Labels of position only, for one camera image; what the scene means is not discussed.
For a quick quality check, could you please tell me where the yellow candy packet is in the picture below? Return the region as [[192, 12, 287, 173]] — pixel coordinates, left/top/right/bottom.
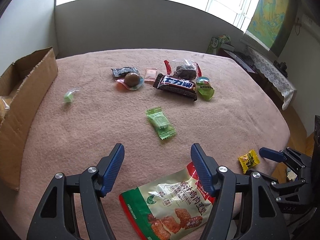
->
[[238, 150, 260, 174]]

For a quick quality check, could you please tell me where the chicken snack pouch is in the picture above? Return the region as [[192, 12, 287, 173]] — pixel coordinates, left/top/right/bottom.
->
[[119, 163, 215, 239]]

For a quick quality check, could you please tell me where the green quail egg pouch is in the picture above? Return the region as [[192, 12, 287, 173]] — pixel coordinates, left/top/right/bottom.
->
[[196, 76, 215, 101]]

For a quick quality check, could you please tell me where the small green jelly candy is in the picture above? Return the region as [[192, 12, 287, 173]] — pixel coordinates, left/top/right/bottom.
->
[[63, 88, 79, 103]]

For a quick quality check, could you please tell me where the bagged sliced bread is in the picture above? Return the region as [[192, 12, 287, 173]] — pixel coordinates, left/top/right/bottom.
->
[[0, 96, 12, 121]]

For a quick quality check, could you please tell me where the Snickers bar Chinese label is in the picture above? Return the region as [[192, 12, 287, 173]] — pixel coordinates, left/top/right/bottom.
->
[[153, 73, 197, 101]]

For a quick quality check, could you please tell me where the clear dark jujube bag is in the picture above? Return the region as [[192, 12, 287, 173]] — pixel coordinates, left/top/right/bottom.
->
[[164, 59, 202, 81]]

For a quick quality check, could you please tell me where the braised egg clear wrapper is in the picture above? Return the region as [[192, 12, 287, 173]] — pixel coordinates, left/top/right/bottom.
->
[[116, 73, 144, 90]]

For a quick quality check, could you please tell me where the small pink candy packet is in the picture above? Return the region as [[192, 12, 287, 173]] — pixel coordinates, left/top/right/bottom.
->
[[144, 68, 157, 83]]

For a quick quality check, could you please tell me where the small black candy packet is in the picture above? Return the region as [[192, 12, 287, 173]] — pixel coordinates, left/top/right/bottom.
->
[[112, 67, 140, 77]]

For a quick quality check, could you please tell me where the white lace table cover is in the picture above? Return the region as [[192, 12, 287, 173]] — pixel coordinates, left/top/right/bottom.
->
[[245, 46, 297, 111]]

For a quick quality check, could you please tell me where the dark teapot ornament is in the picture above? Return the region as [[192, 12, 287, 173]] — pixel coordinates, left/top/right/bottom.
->
[[273, 60, 288, 78]]

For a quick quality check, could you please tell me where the white air conditioner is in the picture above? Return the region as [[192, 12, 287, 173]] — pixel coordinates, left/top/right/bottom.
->
[[302, 14, 320, 36]]

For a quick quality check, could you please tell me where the green printed bag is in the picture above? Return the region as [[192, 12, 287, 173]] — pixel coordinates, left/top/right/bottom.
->
[[206, 35, 231, 55]]

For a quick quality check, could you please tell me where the pink table cloth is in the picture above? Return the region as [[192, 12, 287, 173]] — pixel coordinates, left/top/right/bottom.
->
[[1, 49, 290, 239]]

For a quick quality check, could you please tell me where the brown cardboard box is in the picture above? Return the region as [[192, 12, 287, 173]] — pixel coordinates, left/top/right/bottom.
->
[[1, 47, 58, 191]]

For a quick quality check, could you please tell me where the landscape painting scroll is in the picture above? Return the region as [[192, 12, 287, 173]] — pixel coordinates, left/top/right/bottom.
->
[[242, 0, 298, 57]]

